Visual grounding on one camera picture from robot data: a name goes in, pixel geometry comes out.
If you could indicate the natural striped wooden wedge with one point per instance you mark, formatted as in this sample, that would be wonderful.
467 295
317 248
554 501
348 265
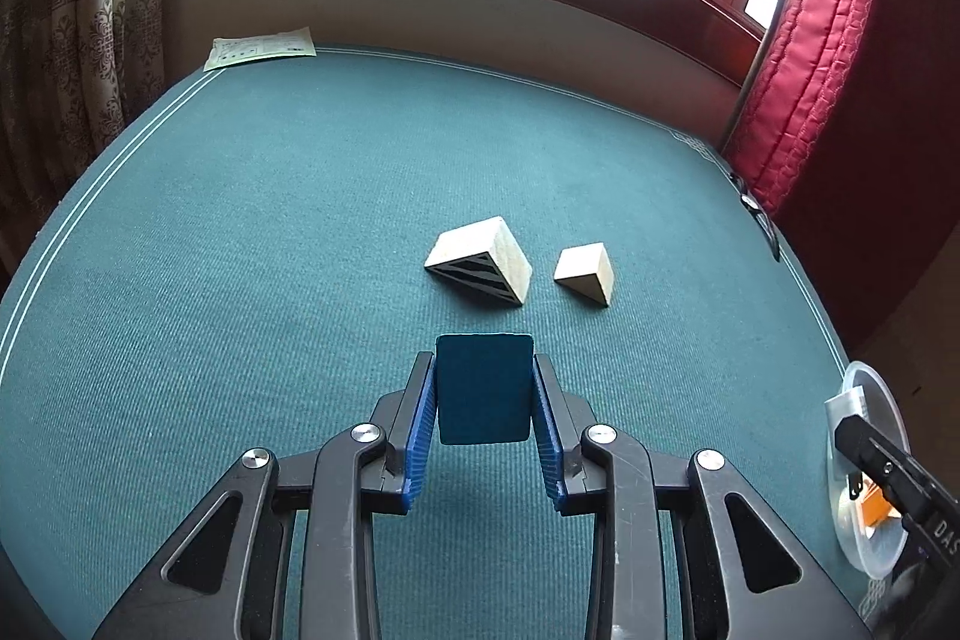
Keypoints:
499 246

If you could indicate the small natural wooden wedge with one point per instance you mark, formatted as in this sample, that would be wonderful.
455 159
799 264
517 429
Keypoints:
581 261

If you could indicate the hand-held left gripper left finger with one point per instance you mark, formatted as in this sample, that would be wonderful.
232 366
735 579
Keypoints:
420 437

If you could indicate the red quilted blanket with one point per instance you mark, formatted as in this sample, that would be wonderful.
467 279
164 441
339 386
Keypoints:
810 25

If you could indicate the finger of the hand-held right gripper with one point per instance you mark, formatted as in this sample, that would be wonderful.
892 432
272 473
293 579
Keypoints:
915 490

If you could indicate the clear plastic container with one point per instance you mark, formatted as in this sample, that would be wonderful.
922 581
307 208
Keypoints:
881 385

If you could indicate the small black metal clasp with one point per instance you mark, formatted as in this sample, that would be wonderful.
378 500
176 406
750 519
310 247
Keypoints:
754 205

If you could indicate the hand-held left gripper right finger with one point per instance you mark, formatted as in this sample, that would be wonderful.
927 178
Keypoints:
549 437

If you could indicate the green table cloth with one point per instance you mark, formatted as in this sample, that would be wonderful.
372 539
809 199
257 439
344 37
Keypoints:
300 220

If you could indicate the patterned beige curtain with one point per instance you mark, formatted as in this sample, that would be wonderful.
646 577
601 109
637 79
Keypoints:
75 55

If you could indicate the blue wooden wedge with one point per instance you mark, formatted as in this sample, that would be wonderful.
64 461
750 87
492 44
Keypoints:
484 385

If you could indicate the printed paper sheet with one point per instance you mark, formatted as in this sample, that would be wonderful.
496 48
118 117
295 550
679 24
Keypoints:
259 48

